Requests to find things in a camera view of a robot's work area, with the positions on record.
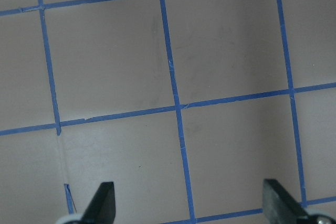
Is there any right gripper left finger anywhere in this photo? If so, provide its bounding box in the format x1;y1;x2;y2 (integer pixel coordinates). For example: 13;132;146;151
79;182;116;224

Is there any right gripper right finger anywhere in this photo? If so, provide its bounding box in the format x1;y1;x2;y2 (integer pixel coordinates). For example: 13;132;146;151
262;179;311;224

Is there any brown paper table cover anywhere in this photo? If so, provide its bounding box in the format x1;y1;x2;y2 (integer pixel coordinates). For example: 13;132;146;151
1;0;335;223

